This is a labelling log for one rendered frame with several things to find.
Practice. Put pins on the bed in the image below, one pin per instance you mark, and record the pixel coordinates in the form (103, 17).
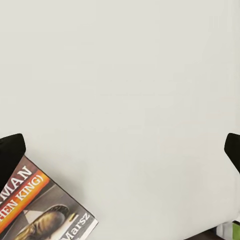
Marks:
(127, 105)

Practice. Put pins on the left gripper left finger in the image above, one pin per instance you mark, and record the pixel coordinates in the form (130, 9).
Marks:
(12, 150)

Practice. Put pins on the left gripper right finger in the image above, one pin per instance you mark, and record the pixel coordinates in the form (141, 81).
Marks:
(232, 149)

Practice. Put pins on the hardback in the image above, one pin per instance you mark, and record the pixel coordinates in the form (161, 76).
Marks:
(34, 207)

